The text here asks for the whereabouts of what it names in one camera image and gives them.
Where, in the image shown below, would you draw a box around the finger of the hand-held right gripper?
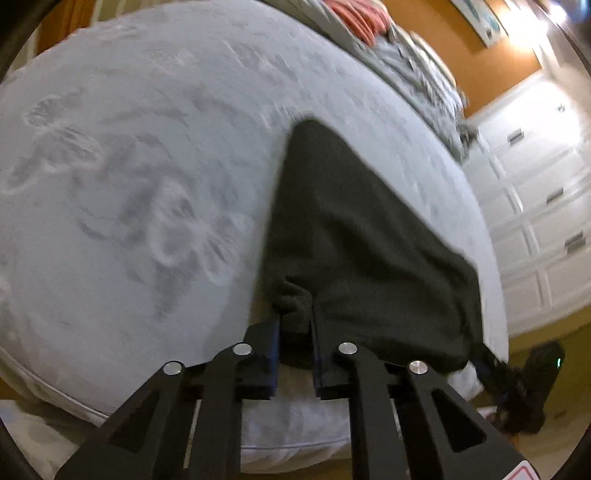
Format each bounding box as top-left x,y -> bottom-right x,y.
471,344 -> 511,403

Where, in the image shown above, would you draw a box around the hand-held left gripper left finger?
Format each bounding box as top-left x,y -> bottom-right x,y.
54,320 -> 282,480

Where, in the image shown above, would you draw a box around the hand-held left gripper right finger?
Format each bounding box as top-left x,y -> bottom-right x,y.
311,300 -> 529,480

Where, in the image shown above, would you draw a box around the dark grey pants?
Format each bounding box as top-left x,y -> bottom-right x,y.
261,119 -> 485,374

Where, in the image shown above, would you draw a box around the white panelled wardrobe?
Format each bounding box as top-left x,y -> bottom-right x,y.
462,69 -> 591,342

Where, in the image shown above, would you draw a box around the bed with butterfly sheet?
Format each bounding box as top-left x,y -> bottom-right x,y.
0,0 -> 511,462

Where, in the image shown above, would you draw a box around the grey-blue ruffled duvet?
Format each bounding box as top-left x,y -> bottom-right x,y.
323,0 -> 481,160

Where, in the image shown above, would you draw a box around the orange curtain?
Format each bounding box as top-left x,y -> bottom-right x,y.
37,0 -> 93,54

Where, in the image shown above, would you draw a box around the framed wall picture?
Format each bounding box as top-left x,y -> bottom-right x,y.
450,0 -> 509,49

